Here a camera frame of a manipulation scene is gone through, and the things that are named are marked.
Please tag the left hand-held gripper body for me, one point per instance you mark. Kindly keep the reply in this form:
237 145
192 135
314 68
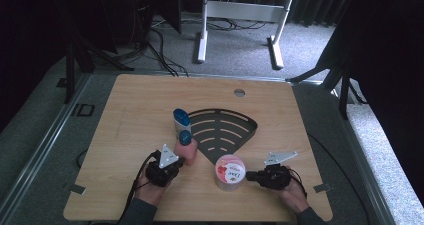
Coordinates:
163 171

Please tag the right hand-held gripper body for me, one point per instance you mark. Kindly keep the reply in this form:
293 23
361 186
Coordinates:
275 176

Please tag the pink bottle with blue pump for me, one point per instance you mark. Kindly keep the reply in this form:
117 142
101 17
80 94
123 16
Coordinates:
188 150

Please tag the clear jar with pink lid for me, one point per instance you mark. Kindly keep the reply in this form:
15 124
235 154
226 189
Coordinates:
230 171

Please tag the black slotted corner shelf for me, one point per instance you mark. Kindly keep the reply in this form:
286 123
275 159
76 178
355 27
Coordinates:
230 131

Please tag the person's left hand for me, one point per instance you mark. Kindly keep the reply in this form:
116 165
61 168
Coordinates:
151 193

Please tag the person's right hand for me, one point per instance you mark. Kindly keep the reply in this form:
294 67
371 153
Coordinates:
295 195

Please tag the grey tape strip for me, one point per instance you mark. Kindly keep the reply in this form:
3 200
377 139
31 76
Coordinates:
322 187
77 189

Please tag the black metal stand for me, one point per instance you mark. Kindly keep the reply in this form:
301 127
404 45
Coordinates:
83 51
336 75

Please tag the black computer tower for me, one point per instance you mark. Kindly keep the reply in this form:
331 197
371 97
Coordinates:
133 15

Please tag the metal floor rail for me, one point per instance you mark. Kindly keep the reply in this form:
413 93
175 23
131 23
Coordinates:
40 145
363 158

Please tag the black rectangular floor bracket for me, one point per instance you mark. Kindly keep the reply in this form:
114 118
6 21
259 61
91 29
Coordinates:
83 110

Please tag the white desk frame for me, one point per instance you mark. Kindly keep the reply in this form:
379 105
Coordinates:
243 10

